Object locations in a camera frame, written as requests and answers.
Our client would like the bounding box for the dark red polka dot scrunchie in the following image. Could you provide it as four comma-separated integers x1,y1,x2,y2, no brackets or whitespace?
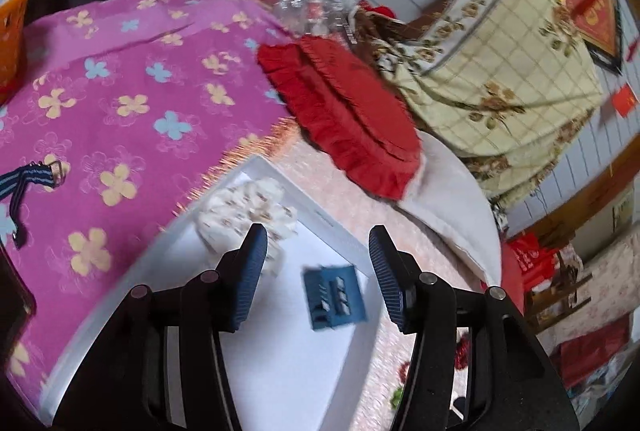
398,333,471,385

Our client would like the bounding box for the clear plastic bag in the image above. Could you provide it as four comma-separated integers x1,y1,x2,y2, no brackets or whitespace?
272,0,359,38

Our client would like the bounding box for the magenta floral blanket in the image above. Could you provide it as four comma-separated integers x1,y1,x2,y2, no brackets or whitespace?
1,0,286,408

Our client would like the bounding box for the red ruffled cushion left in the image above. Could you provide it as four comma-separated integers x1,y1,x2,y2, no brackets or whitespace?
257,36,421,202

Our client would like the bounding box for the white cherry print scrunchie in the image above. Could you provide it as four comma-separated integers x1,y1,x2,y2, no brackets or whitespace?
196,178,297,276

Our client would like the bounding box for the red ruffled cushion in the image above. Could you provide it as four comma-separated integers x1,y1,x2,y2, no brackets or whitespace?
257,36,421,202
482,238,525,313

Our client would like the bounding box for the blue hair claw clip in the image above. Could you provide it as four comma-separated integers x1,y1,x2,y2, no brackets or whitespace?
303,265,367,331

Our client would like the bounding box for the white pillow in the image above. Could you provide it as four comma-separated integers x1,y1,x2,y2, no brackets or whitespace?
398,131,502,286

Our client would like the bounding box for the red shopping bag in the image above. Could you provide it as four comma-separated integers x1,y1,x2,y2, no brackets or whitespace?
506,233,559,292

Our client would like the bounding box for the orange plastic basket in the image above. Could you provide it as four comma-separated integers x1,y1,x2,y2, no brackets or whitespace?
0,0,28,105

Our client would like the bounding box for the blue striped strap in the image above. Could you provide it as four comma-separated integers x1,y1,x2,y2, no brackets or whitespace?
0,159,66,249

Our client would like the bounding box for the red ruffled cushion right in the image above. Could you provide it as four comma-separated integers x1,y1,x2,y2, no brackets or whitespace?
482,238,525,313

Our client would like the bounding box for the pink embroidered bedspread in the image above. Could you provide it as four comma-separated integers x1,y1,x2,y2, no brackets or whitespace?
276,136,480,430

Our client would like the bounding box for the white shallow tray box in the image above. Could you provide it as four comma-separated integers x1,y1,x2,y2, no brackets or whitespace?
37,155,382,430

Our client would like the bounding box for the floral beige quilt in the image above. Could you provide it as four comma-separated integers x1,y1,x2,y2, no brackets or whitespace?
358,0,602,210

